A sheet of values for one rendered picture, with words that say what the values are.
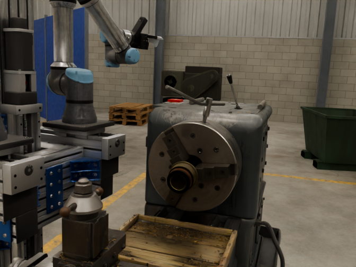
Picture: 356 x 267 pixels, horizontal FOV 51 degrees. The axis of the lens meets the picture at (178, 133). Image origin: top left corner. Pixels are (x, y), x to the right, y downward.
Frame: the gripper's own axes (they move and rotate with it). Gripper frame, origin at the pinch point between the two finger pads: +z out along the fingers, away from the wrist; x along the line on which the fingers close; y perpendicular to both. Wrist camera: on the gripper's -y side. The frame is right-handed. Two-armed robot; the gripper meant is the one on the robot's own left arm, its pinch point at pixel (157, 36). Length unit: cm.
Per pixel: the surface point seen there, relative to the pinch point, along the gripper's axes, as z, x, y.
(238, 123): -30, 84, 25
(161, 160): -56, 72, 39
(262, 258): 5, 88, 93
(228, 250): -60, 108, 53
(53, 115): 206, -508, 191
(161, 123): -45, 58, 31
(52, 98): 207, -514, 157
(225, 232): -49, 99, 56
